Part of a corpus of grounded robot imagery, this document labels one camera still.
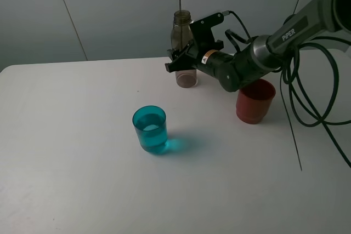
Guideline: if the teal transparent plastic cup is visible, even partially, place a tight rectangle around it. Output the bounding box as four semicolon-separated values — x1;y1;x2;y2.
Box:
132;105;168;155

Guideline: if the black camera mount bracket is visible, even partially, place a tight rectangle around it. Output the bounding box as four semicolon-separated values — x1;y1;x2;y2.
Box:
190;12;224;52

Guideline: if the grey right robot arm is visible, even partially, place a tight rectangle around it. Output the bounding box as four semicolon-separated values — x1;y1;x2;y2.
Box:
165;0;350;92

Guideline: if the black cable bundle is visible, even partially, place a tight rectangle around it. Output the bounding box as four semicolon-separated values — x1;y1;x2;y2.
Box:
222;10;351;171

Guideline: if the red plastic cup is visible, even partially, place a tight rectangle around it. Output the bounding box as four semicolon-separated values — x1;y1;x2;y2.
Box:
236;79;276;124

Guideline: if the smoky transparent plastic bottle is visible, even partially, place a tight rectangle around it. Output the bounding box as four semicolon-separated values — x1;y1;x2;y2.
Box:
171;10;197;88

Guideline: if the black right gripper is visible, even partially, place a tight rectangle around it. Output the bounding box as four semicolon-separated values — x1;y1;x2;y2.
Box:
165;41;255;92

